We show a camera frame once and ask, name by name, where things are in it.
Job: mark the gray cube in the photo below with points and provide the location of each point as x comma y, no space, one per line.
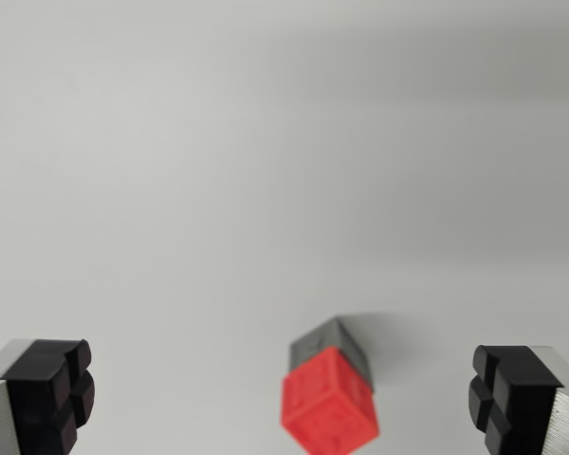
313,343

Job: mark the red cube with raised dots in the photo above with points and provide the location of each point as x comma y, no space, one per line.
329,403

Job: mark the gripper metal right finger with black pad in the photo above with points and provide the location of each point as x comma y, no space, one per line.
521,398

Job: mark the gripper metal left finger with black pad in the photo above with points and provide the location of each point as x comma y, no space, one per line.
38,388

